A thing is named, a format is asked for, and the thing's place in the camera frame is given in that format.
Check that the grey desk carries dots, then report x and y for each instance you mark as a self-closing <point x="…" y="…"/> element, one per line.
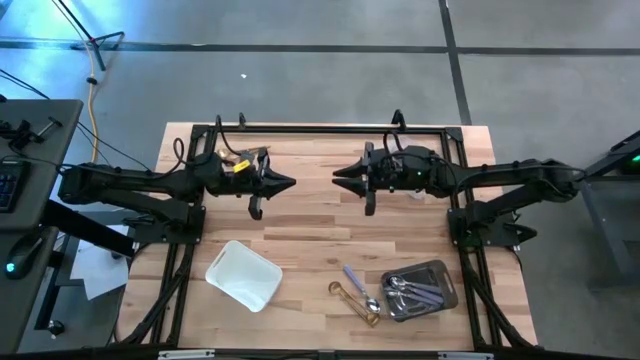
<point x="50" y="140"/>

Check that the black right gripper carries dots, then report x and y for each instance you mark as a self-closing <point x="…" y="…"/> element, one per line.
<point x="395" y="180"/>

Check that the black diagonal beam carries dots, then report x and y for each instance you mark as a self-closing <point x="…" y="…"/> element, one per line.
<point x="90" y="231"/>

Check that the black tripod stand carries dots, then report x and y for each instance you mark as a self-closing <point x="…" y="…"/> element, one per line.
<point x="102" y="59"/>

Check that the silver bracket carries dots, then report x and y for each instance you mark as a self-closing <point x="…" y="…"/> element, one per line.
<point x="186" y="354"/>
<point x="465" y="356"/>

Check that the black keyboard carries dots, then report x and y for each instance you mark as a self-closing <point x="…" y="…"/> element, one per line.
<point x="10" y="185"/>

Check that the black computer with green light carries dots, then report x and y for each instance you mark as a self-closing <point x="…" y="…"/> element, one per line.
<point x="634" y="161"/>

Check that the black table clamp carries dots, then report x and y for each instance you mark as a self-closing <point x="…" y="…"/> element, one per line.
<point x="242" y="120"/>
<point x="398" y="119"/>

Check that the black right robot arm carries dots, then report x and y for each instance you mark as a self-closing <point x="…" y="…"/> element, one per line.
<point x="525" y="175"/>

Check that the white paper sheets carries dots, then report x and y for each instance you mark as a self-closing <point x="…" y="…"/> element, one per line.
<point x="100" y="272"/>

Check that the white plastic bin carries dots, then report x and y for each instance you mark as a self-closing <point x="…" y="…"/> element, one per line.
<point x="245" y="275"/>

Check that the clear plastic bin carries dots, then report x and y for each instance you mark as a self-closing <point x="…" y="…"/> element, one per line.
<point x="425" y="140"/>

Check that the grey metal cart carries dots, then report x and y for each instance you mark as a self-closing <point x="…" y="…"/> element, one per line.
<point x="612" y="225"/>

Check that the black caster wheel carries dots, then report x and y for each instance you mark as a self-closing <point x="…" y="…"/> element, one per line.
<point x="55" y="327"/>

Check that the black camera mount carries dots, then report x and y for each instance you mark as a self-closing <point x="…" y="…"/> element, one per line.
<point x="21" y="134"/>

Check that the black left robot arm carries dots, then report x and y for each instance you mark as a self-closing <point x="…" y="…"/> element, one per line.
<point x="130" y="180"/>

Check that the dark grey plastic bin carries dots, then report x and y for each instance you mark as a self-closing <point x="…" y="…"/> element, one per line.
<point x="420" y="272"/>

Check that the black computer mouse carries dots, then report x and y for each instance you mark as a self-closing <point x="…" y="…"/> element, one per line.
<point x="20" y="255"/>

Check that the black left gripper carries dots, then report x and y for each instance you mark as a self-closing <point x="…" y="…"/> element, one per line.
<point x="245" y="182"/>

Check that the black metal table frame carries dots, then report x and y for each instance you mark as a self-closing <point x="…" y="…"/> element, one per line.
<point x="325" y="130"/>

